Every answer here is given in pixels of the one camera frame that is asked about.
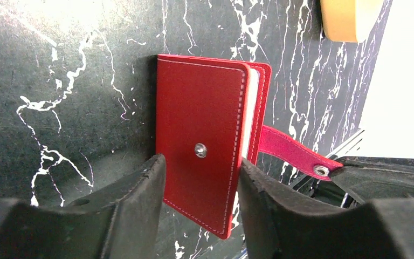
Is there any red leather card holder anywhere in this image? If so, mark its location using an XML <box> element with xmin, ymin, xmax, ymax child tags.
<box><xmin>156</xmin><ymin>54</ymin><xmax>342</xmax><ymax>239</ymax></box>

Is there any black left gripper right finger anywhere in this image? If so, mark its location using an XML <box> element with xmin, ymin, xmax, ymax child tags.
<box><xmin>238</xmin><ymin>161</ymin><xmax>414</xmax><ymax>258</ymax></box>

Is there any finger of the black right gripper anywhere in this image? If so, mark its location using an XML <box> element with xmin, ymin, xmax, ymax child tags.
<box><xmin>330</xmin><ymin>156</ymin><xmax>414</xmax><ymax>204</ymax></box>

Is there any yellow oval tray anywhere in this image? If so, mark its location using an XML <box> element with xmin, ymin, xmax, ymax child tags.
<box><xmin>320</xmin><ymin>0</ymin><xmax>384</xmax><ymax>43</ymax></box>

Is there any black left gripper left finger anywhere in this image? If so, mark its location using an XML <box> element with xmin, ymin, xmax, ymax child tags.
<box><xmin>0</xmin><ymin>154</ymin><xmax>166</xmax><ymax>258</ymax></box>

